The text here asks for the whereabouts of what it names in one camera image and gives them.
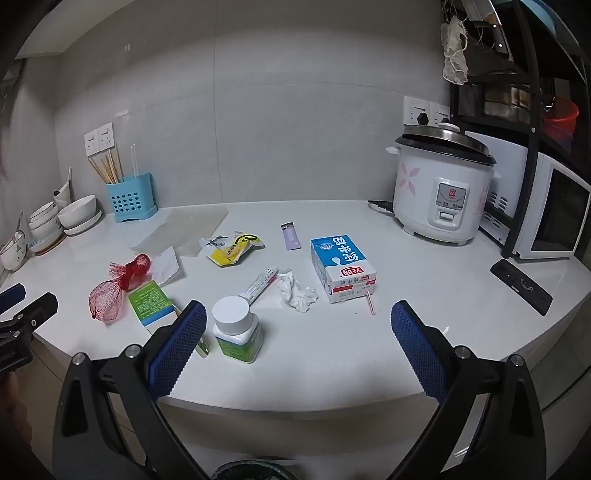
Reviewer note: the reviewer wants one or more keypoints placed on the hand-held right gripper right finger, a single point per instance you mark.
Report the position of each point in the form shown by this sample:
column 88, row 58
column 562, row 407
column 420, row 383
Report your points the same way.
column 420, row 350

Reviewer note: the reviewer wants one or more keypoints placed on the hanging white mesh cloth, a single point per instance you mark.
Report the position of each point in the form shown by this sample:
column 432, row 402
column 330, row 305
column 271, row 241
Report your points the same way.
column 455, row 55

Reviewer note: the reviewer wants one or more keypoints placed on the pink drinking straw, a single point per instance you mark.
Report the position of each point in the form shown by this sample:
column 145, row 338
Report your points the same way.
column 368, row 302

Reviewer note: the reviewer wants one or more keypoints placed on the blue chopstick holder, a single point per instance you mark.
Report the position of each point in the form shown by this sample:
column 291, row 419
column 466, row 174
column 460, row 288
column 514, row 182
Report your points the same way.
column 131, row 201

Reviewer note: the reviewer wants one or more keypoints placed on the red mesh bag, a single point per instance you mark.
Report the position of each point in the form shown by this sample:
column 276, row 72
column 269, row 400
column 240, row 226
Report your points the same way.
column 108, row 300

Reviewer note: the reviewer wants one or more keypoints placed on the steel pot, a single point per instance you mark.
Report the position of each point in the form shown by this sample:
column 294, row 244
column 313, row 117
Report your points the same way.
column 505, row 97

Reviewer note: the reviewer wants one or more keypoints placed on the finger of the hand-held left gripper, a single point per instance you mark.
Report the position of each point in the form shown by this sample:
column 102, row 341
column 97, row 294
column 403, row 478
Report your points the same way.
column 11, row 296
column 41, row 305

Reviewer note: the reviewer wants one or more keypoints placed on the white pill bottle green label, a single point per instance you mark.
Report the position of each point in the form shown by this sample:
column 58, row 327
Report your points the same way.
column 235, row 341

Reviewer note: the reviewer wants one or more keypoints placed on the bundle of wooden chopsticks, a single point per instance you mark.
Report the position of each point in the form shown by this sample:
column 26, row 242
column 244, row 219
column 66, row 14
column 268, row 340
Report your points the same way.
column 108, row 168

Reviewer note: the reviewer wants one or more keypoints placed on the small green white box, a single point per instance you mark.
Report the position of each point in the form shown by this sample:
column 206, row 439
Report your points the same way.
column 150, row 302

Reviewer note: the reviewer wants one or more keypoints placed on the stack of patterned bowls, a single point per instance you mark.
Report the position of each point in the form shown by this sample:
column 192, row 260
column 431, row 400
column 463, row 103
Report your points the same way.
column 44, row 224

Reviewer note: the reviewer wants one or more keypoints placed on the blue white milk carton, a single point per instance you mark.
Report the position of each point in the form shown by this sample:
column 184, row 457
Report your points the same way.
column 339, row 263

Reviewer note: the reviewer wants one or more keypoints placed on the clear plastic sheet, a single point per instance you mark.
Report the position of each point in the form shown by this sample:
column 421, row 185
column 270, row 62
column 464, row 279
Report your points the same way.
column 184, row 226

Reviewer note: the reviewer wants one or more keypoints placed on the white wrapper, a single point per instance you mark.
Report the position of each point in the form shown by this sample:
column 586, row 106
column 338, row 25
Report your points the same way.
column 166, row 267

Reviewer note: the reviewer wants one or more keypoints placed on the yellow snack wrapper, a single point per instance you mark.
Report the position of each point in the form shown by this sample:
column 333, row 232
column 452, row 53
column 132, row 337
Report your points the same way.
column 228, row 251

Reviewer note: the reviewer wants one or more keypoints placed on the black metal rack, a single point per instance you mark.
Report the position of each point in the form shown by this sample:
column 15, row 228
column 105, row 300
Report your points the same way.
column 513, row 240

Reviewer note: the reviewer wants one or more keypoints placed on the blue-green bin liner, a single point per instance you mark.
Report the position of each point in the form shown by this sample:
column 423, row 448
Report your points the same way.
column 254, row 461

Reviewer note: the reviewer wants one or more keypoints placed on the purple sachet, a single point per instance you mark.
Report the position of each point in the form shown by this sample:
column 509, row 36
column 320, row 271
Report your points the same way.
column 291, row 237

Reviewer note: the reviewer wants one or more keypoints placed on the white plate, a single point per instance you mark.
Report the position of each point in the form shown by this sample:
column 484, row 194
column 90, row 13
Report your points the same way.
column 90, row 224

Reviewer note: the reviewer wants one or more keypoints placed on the white tissue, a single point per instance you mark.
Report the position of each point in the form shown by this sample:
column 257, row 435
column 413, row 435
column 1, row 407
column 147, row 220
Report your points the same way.
column 295, row 293

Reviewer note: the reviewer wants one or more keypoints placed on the small patterned bowl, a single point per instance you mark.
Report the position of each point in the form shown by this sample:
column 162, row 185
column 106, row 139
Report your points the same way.
column 14, row 254

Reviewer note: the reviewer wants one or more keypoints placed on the wooden coaster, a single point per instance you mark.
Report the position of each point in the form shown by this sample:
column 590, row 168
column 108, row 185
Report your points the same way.
column 48, row 247

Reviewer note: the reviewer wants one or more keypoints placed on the large white bowl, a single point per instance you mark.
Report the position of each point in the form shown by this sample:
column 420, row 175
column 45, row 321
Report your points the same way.
column 76, row 211

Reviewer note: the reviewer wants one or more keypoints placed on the white floral rice cooker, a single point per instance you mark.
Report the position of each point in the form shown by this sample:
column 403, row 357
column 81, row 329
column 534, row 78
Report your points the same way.
column 429, row 184

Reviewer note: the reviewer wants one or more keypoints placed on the white wall socket black plug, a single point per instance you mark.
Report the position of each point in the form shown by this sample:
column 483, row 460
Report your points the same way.
column 415, row 110

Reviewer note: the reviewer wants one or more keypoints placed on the black flat bar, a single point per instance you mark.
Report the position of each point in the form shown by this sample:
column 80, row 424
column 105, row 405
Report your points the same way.
column 521, row 286

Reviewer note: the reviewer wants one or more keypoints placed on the white ointment tube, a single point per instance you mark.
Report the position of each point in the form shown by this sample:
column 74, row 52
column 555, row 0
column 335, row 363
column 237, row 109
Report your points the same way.
column 258, row 284

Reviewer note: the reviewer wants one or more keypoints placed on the white microwave oven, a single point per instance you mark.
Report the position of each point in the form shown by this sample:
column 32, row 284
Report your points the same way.
column 565, row 207

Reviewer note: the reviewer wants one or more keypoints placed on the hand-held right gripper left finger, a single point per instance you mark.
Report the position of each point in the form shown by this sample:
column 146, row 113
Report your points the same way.
column 178, row 350

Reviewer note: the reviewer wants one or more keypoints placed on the black mesh waste basket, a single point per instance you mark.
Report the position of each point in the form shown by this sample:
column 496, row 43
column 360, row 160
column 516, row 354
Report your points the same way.
column 251, row 475

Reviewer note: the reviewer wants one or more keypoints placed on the red plastic bucket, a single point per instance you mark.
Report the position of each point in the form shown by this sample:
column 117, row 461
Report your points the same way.
column 561, row 117

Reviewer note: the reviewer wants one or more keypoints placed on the hanging steel cleaver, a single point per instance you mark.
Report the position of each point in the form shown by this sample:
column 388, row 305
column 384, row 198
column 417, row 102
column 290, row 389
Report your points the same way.
column 501, row 39

